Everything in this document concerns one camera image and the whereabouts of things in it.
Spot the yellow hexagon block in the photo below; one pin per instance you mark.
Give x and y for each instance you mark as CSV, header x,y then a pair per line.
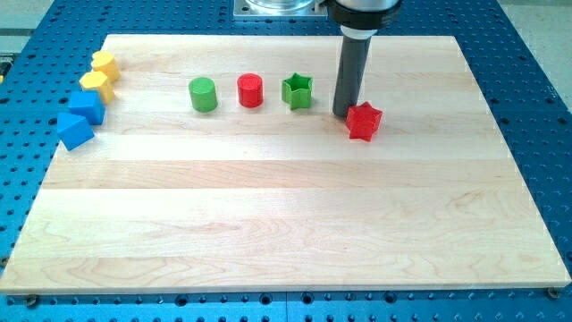
x,y
99,82

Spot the green star block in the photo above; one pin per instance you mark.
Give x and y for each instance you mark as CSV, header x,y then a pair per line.
x,y
297,91

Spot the blue cube block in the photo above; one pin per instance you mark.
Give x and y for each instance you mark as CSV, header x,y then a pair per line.
x,y
88,104

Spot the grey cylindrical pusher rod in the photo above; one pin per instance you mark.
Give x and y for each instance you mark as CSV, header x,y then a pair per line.
x,y
353,56

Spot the light wooden board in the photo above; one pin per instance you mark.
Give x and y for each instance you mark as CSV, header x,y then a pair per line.
x,y
167,199

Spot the black robot arm flange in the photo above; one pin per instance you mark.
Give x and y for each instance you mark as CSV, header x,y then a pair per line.
x,y
364,14

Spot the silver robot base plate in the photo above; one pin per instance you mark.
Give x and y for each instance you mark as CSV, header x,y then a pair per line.
x,y
253,9

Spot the yellow heart block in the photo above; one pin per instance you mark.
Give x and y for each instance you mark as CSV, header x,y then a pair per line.
x,y
103,61

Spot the blue triangle block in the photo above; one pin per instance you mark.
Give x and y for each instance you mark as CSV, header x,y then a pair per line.
x,y
73,130

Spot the red star block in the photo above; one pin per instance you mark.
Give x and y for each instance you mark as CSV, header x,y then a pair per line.
x,y
363,121

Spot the red cylinder block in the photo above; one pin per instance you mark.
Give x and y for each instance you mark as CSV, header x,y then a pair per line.
x,y
250,90

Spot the green cylinder block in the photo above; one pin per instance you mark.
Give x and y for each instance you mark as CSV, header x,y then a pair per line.
x,y
202,94

